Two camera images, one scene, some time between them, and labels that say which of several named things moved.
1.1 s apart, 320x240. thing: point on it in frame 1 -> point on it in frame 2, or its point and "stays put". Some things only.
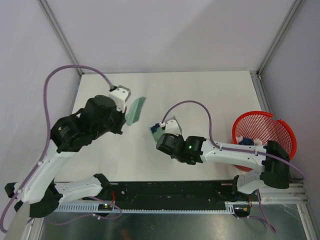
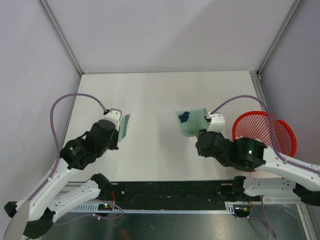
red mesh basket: (262, 126) stays put
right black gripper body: (176, 137) -> (204, 130)
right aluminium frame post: (280, 35) stays put
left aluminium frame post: (58, 29) stays put
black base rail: (169, 195) stays put
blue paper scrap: (154, 128) -> (184, 116)
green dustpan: (161, 131) -> (196, 122)
